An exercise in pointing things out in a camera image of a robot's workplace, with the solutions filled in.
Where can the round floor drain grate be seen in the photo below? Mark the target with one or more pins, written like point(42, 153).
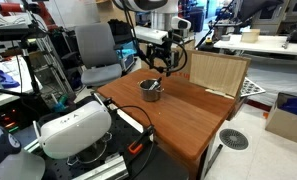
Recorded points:
point(234, 139)

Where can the blue glove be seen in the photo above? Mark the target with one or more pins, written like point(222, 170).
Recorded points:
point(7, 80)

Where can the grey office chair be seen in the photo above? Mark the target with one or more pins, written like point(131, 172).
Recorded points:
point(98, 46)

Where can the small silver steel pot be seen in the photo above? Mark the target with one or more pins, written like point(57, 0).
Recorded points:
point(150, 95)

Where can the white VR headset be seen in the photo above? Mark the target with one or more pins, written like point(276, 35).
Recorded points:
point(74, 130)

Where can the grey metal table leg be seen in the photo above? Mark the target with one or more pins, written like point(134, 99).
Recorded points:
point(214, 158)

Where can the black camera on stand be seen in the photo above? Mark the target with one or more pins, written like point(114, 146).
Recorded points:
point(16, 33)

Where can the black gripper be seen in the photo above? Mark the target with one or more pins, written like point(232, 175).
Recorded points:
point(170, 53)

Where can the red robot arm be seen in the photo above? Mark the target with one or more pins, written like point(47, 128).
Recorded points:
point(8, 6)

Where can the black perforated breadboard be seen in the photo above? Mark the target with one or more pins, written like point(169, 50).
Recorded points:
point(124, 133)

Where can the white perforated tray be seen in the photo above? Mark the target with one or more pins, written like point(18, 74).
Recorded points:
point(251, 88)

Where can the black and white marker pen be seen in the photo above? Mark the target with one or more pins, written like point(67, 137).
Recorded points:
point(155, 83)

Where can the cardboard box with blue contents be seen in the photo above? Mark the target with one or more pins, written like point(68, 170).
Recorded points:
point(286, 128)

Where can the metal shelf rack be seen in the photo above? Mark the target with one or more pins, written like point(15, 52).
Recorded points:
point(51, 63)

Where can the small light wooden box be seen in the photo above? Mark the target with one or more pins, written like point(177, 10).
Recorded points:
point(250, 35)

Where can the aluminium extrusion rail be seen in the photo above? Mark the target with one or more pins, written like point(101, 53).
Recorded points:
point(101, 170)

